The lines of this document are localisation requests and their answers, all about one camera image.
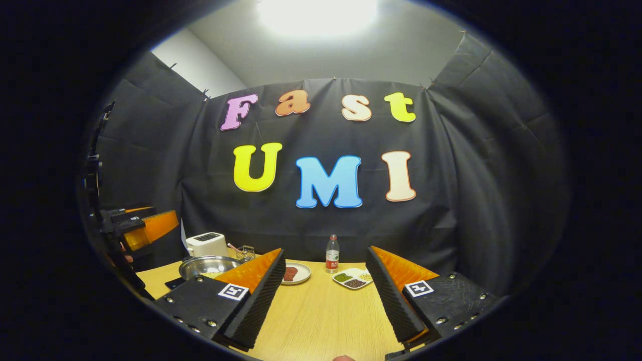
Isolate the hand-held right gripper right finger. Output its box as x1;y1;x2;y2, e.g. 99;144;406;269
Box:
365;245;510;346

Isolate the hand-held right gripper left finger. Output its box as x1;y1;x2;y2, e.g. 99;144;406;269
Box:
153;247;286;351

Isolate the steel pot with black handle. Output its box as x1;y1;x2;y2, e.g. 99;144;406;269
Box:
179;255;246;281

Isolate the white divided dish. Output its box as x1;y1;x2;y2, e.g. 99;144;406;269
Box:
332;267;374;290

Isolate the white round plate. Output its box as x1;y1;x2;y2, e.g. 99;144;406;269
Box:
281;262;311;286

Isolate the white toaster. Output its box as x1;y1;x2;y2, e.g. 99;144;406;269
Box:
186;232;229;258

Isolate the clear plastic water bottle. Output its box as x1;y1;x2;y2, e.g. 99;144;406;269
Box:
326;234;340;274

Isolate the black backdrop cloth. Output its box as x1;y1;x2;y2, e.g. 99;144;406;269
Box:
83;33;570;296

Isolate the large ceiling light panel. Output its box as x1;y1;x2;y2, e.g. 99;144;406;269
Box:
256;0;379;36

